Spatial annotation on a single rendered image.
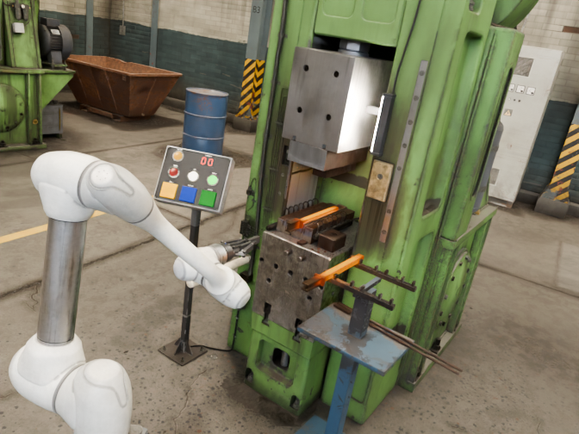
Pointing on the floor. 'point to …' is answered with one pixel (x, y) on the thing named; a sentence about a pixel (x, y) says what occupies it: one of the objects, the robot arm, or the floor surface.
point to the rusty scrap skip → (119, 87)
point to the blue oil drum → (204, 120)
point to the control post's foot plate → (173, 350)
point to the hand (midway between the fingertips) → (252, 240)
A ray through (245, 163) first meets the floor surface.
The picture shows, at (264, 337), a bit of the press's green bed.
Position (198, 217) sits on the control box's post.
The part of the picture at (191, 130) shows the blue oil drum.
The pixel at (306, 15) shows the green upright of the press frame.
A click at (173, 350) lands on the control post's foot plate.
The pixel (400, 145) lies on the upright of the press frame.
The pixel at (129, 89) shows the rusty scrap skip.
